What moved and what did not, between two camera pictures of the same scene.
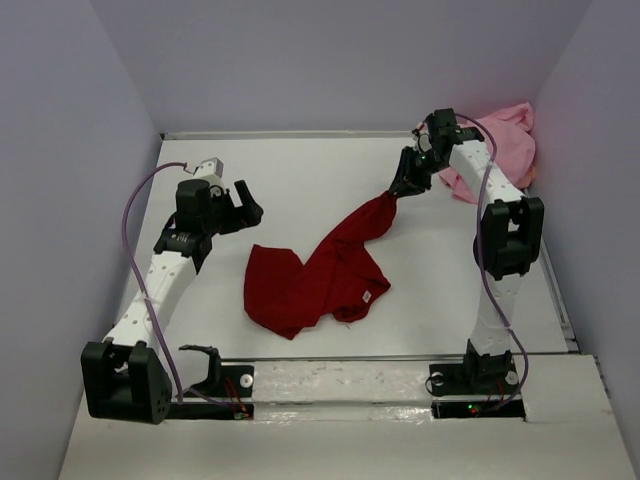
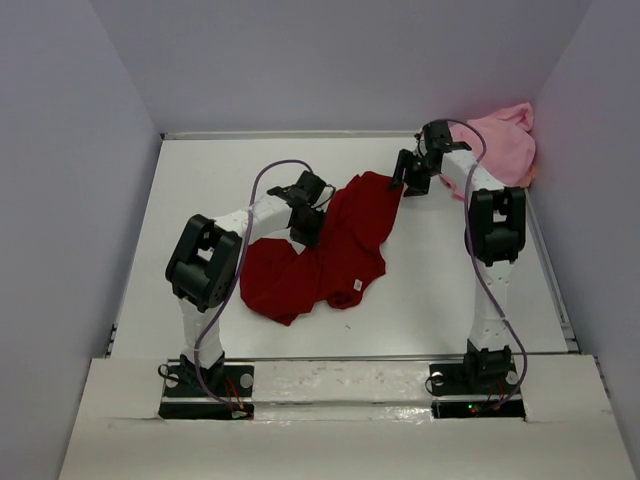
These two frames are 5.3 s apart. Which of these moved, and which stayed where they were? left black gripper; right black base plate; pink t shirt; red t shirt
Moved: left black gripper; red t shirt
Stayed: right black base plate; pink t shirt
